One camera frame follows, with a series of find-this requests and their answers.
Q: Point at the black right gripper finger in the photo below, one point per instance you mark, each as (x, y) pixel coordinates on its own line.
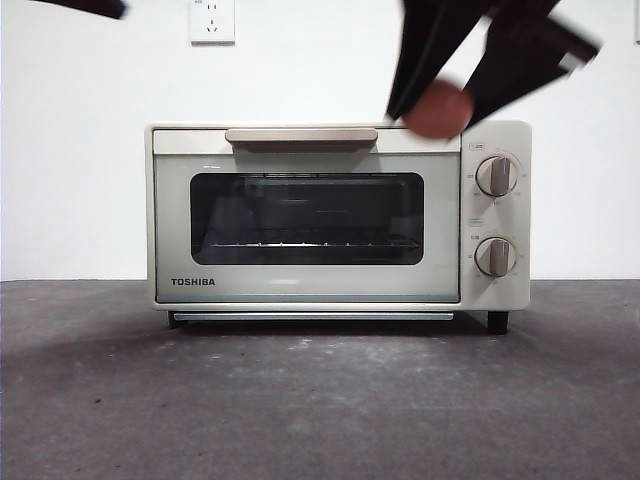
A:
(515, 65)
(425, 45)

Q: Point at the brown egg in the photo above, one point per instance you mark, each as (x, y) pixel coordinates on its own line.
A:
(440, 112)

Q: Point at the beige oven knob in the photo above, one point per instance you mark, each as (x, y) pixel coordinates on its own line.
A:
(495, 257)
(496, 176)

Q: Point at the cream Toshiba toaster oven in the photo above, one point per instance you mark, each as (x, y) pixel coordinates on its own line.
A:
(500, 220)

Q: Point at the metal oven crumb tray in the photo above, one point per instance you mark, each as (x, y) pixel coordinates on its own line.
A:
(310, 316)

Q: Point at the white wall socket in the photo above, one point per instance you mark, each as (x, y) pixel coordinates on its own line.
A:
(212, 25)

